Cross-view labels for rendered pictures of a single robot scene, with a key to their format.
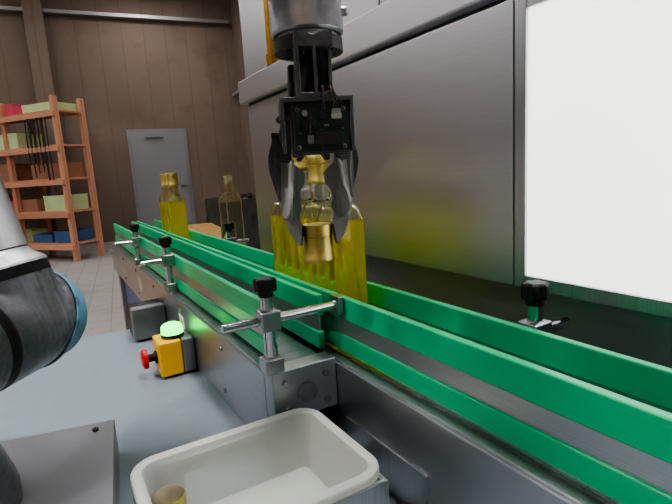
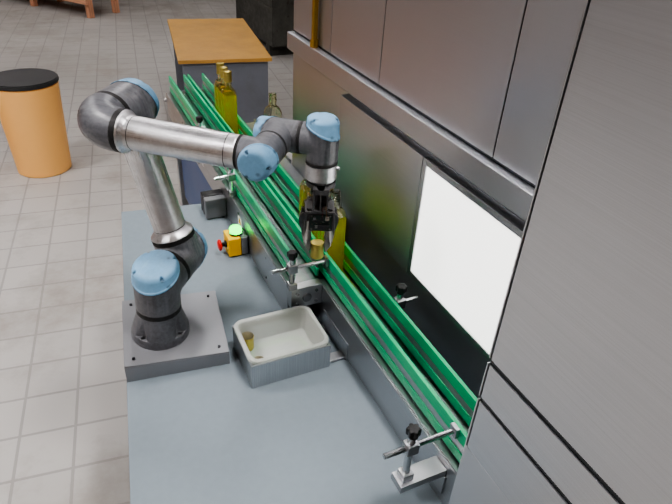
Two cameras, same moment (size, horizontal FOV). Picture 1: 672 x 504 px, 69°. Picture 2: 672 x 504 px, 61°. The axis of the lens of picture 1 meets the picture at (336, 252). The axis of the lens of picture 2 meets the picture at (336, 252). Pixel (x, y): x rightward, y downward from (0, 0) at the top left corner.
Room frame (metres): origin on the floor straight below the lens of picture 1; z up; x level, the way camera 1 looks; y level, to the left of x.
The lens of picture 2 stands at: (-0.69, -0.10, 1.88)
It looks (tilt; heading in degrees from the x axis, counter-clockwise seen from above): 34 degrees down; 3
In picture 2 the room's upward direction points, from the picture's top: 4 degrees clockwise
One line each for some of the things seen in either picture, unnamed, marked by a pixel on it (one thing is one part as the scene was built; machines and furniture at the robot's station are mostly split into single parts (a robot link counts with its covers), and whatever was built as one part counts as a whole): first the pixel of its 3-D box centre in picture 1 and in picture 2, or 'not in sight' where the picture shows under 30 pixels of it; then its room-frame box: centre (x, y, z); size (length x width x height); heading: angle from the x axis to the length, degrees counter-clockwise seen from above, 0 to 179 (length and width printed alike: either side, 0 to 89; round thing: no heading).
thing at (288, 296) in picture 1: (178, 252); (232, 147); (1.43, 0.47, 0.92); 1.75 x 0.01 x 0.08; 30
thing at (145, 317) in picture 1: (147, 319); (213, 204); (1.19, 0.49, 0.79); 0.08 x 0.08 x 0.08; 30
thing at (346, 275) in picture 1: (342, 270); (332, 238); (0.72, -0.01, 0.99); 0.06 x 0.06 x 0.21; 29
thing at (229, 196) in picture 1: (231, 218); (272, 125); (1.48, 0.31, 1.01); 0.06 x 0.06 x 0.26; 43
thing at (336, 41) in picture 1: (312, 100); (319, 203); (0.52, 0.01, 1.21); 0.09 x 0.08 x 0.12; 8
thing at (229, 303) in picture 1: (152, 255); (214, 150); (1.39, 0.53, 0.92); 1.75 x 0.01 x 0.08; 30
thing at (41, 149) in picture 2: not in sight; (34, 124); (2.85, 2.22, 0.32); 0.42 x 0.41 x 0.65; 113
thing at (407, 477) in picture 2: not in sight; (417, 461); (0.06, -0.25, 0.90); 0.17 x 0.05 x 0.23; 120
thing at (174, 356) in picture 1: (173, 353); (235, 242); (0.95, 0.34, 0.79); 0.07 x 0.07 x 0.07; 30
